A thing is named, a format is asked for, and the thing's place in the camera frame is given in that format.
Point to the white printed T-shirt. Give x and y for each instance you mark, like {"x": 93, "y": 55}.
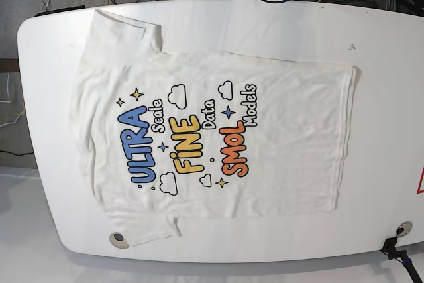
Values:
{"x": 163, "y": 137}

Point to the red white warning sticker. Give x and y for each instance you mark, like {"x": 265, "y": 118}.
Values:
{"x": 420, "y": 188}

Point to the left table cable grommet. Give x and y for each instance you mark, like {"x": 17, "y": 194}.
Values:
{"x": 118, "y": 241}

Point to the table cable grommet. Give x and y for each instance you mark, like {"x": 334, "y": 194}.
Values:
{"x": 404, "y": 229}
{"x": 118, "y": 241}

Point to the right table cable grommet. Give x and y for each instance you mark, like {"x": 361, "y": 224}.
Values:
{"x": 404, "y": 229}

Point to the black camera clamp mount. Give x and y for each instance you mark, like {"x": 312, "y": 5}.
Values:
{"x": 389, "y": 249}

